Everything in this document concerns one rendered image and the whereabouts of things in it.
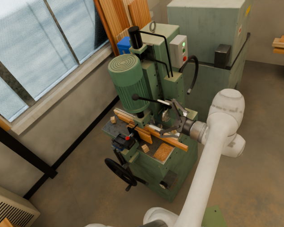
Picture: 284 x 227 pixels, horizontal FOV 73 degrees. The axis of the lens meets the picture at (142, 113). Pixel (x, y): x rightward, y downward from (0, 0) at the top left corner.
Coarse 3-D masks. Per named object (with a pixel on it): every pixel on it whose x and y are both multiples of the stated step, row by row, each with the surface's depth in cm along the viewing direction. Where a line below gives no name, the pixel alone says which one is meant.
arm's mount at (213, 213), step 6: (210, 210) 119; (216, 210) 118; (204, 216) 117; (210, 216) 117; (216, 216) 116; (222, 216) 115; (204, 222) 115; (210, 222) 115; (216, 222) 114; (222, 222) 113
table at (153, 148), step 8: (120, 120) 156; (104, 128) 154; (112, 128) 152; (120, 128) 150; (112, 136) 149; (152, 136) 139; (144, 144) 136; (152, 144) 134; (160, 144) 133; (168, 144) 132; (136, 152) 136; (144, 152) 132; (152, 152) 130; (152, 160) 130; (168, 160) 127
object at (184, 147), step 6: (120, 114) 155; (126, 120) 151; (132, 120) 148; (150, 132) 139; (156, 132) 135; (162, 138) 133; (168, 138) 130; (174, 144) 128; (180, 144) 125; (186, 150) 124
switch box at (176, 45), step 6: (180, 36) 109; (186, 36) 109; (174, 42) 107; (180, 42) 106; (186, 42) 111; (174, 48) 108; (180, 48) 107; (186, 48) 113; (174, 54) 111; (180, 54) 110; (186, 54) 116; (174, 60) 114; (180, 60) 112; (186, 60) 119; (174, 66) 117; (180, 66) 115
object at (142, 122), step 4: (148, 108) 135; (144, 112) 133; (148, 112) 132; (152, 112) 135; (136, 116) 132; (144, 116) 130; (148, 116) 133; (136, 120) 130; (140, 120) 129; (144, 120) 130; (148, 120) 135; (136, 124) 134; (140, 124) 129; (144, 124) 132
